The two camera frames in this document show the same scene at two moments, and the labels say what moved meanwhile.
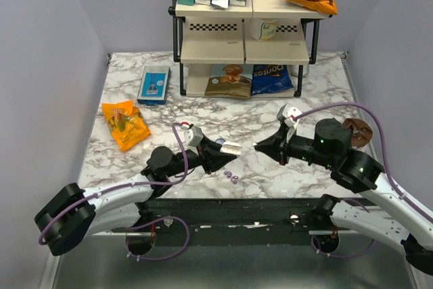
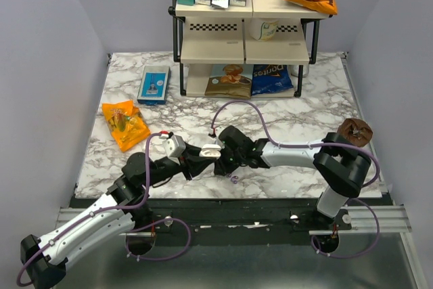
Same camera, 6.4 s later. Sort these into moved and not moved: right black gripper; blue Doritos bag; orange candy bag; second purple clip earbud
Moved: right black gripper
Not moved: blue Doritos bag; second purple clip earbud; orange candy bag
